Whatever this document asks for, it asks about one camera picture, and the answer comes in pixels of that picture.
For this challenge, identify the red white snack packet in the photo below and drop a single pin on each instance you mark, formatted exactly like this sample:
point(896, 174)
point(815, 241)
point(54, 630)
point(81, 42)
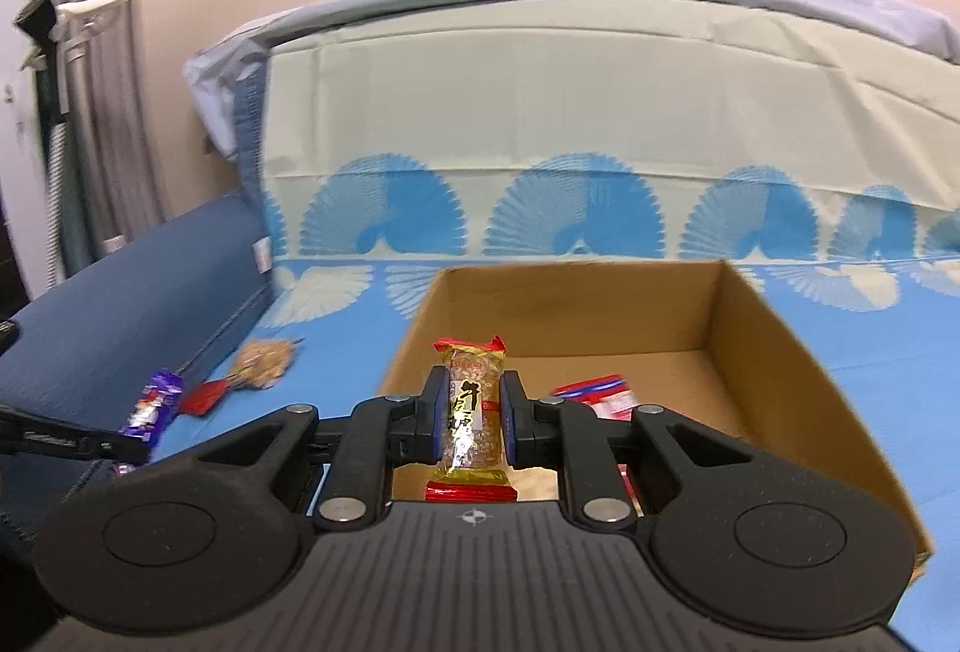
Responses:
point(600, 397)

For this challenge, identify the blue fan-print cloth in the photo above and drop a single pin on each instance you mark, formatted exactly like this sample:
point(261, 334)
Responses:
point(525, 104)

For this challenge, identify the black clamp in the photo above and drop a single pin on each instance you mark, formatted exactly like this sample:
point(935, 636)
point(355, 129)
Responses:
point(41, 21)

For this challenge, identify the plain red snack packet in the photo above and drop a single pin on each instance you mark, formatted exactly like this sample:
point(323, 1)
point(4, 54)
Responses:
point(206, 397)

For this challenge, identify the cardboard box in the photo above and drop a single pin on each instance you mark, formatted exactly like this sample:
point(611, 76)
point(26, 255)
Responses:
point(570, 314)

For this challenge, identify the purple snack packet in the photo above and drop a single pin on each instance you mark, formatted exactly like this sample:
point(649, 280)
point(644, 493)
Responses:
point(154, 406)

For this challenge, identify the blue fabric cushion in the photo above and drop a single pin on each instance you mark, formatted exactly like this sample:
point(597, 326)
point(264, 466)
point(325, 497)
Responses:
point(112, 314)

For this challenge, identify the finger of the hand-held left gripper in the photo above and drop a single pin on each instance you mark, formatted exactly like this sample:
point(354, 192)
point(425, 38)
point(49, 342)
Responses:
point(75, 447)

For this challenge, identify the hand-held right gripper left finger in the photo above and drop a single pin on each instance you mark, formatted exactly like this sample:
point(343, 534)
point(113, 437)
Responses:
point(433, 419)

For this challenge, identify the clear bag of brown snacks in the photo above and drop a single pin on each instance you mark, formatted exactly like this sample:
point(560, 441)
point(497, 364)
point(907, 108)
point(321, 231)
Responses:
point(262, 361)

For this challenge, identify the teal grey curtain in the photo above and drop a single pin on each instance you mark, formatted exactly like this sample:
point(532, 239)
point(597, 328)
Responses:
point(112, 112)

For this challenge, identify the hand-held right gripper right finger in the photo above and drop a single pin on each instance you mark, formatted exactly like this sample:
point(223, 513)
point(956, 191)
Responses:
point(514, 419)

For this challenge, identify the red-ended brown snack bar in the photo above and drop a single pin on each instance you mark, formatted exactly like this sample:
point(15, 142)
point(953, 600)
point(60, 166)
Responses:
point(469, 427)

